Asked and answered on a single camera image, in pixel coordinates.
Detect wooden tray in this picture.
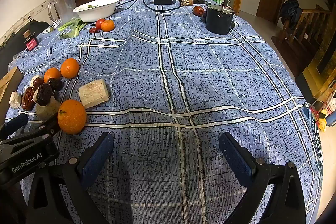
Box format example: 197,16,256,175
0,66,24,126

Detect dark bottle with pink label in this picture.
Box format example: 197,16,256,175
23,30,40,51

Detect green leafy vegetable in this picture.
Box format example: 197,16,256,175
57,18,87,40

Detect black power cable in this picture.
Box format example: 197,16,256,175
113,0,184,14

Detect clear plastic pitcher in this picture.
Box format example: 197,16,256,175
47,0,78,24

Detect dark wrinkled date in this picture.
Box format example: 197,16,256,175
36,83,55,107
47,78,63,92

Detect large orange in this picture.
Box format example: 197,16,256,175
57,99,87,135

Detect white bowl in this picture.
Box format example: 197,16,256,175
73,0,121,23

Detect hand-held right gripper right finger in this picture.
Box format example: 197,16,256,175
219,132,306,224

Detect wooden stair railing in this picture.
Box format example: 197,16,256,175
272,5,332,56

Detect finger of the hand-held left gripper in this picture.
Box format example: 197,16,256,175
0,114,29,140
16,113,61,139

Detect black cylindrical tin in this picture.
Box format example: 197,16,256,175
205,0,235,35

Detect black leather chair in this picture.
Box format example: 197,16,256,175
0,21,50,80

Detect blue plaid tablecloth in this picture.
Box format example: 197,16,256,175
5,0,324,224

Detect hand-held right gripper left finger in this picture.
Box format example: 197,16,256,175
26,132,114,224

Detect dark jacket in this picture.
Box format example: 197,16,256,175
279,0,303,26

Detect pale sugarcane piece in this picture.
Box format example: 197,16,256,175
78,79,110,109
35,96,61,120

